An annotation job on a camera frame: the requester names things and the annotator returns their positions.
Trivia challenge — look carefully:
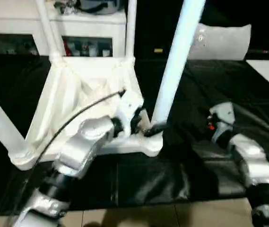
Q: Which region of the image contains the white plastic table top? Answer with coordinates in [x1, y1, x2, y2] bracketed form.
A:
[9, 56, 165, 171]

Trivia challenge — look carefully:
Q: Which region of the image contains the white plastic table leg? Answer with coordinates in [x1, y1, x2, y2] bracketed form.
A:
[34, 0, 65, 66]
[150, 0, 207, 138]
[125, 0, 138, 62]
[0, 83, 36, 164]

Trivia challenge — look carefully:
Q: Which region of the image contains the grey pillow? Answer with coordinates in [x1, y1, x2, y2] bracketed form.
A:
[187, 24, 252, 61]

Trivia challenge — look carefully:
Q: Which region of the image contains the white cabinet with glass doors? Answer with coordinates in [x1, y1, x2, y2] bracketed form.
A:
[0, 0, 127, 57]

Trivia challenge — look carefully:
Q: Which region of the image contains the grey black bag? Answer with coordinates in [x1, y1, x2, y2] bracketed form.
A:
[54, 0, 125, 15]

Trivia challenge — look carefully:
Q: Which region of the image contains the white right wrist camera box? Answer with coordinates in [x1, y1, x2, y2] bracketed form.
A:
[209, 102, 235, 142]

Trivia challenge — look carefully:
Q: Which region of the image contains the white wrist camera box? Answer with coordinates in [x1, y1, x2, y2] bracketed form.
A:
[209, 102, 235, 142]
[113, 90, 145, 138]

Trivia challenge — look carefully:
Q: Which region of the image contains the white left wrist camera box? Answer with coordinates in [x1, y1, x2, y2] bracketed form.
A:
[113, 90, 145, 138]

